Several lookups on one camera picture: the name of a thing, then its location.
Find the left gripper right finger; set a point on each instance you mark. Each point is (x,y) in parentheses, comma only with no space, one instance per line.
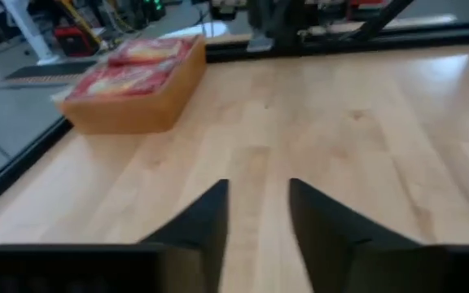
(332,244)

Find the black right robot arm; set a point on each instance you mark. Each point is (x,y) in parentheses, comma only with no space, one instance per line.
(283,24)

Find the red black toolbox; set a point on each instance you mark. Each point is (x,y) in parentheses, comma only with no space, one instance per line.
(73,40)

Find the red popcorn bag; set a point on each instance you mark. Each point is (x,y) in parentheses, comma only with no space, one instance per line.
(124,81)
(149,51)

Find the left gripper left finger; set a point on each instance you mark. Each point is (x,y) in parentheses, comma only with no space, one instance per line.
(202,236)

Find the orange plastic basket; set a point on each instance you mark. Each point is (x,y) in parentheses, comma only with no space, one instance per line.
(137,114)

